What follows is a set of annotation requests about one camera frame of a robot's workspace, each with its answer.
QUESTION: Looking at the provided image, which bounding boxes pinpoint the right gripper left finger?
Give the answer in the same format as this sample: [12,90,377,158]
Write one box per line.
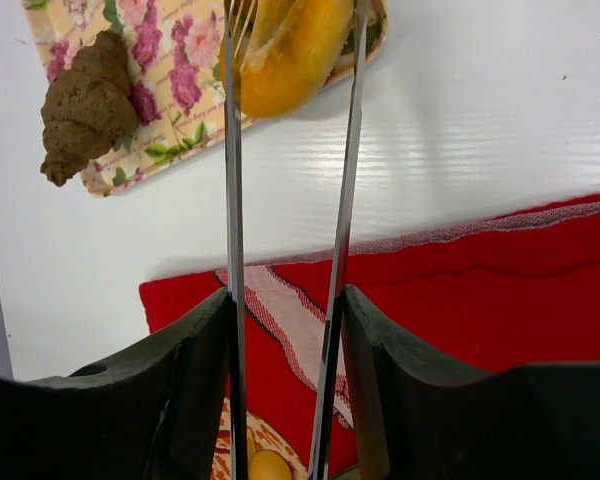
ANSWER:
[0,290,229,479]

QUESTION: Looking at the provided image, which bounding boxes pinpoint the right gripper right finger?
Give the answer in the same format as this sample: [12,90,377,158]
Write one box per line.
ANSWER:
[343,286,600,479]

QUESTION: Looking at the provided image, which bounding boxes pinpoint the orange ring bagel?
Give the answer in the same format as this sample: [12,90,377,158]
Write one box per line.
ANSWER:
[219,0,354,119]

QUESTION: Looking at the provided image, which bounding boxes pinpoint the metal tongs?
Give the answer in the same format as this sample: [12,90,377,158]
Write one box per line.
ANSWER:
[221,0,373,480]

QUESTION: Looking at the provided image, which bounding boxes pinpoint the brown chocolate bread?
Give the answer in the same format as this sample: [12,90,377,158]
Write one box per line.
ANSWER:
[40,30,139,187]

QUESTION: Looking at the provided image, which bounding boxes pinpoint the yellow plastic spoon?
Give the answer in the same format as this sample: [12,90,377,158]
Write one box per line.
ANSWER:
[248,450,293,480]

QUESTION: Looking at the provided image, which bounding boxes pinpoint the red patterned cloth mat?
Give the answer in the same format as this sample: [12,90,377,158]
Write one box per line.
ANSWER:
[138,188,600,480]

